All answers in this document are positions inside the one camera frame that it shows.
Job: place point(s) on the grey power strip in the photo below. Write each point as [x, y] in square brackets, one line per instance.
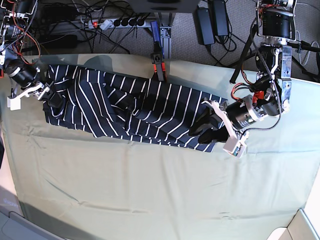
[114, 23]

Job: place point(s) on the navy white striped T-shirt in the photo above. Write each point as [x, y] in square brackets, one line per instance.
[131, 108]

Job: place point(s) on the black power adapter left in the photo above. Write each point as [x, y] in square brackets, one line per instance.
[203, 26]

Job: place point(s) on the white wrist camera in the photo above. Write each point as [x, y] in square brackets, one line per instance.
[14, 103]
[236, 146]

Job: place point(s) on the orange black centre clamp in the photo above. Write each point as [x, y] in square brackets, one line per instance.
[157, 57]

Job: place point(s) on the aluminium frame post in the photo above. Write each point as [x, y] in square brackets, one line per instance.
[165, 22]

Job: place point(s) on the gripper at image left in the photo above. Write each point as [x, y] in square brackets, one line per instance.
[31, 81]

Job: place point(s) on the green table cloth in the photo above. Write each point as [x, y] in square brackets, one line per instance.
[84, 188]

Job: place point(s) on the black power adapter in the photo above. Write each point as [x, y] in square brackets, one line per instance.
[203, 26]
[219, 18]

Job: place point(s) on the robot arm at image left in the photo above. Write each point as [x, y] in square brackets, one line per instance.
[17, 20]

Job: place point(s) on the black power adapter right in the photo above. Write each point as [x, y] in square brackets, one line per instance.
[219, 18]

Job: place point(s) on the grey bin corner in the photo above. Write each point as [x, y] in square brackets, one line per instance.
[15, 227]

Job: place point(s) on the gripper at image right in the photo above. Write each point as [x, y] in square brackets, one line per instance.
[215, 125]

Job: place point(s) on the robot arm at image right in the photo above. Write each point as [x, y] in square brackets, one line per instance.
[261, 80]

